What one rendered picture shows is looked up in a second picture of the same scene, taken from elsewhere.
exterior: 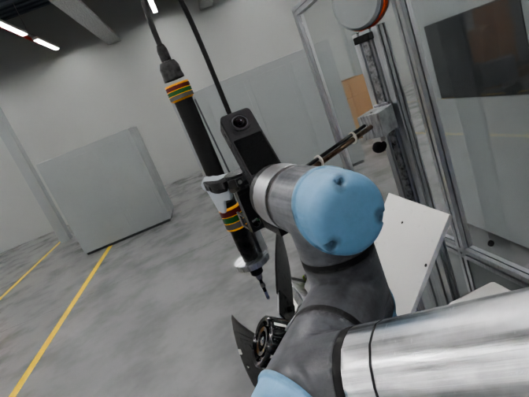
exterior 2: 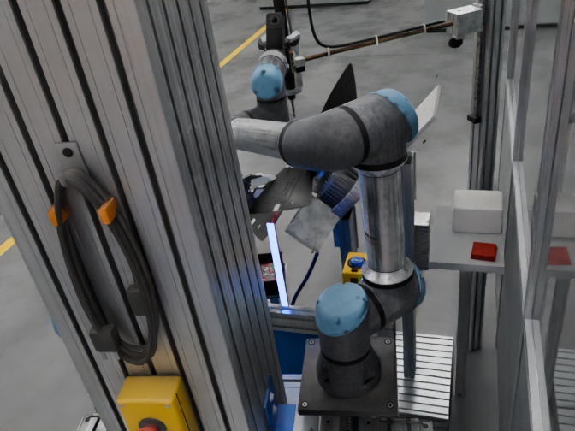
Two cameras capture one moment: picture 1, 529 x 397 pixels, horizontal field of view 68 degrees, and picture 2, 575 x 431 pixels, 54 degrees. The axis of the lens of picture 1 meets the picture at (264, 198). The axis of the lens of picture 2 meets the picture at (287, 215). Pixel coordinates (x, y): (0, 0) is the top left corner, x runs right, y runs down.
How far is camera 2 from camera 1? 1.11 m
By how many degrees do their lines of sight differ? 31
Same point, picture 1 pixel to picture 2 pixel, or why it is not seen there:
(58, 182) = not seen: outside the picture
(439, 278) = (477, 174)
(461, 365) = (241, 128)
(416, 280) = not seen: hidden behind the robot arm
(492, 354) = (246, 127)
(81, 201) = not seen: outside the picture
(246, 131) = (275, 26)
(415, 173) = (485, 77)
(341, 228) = (258, 88)
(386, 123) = (465, 26)
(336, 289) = (257, 109)
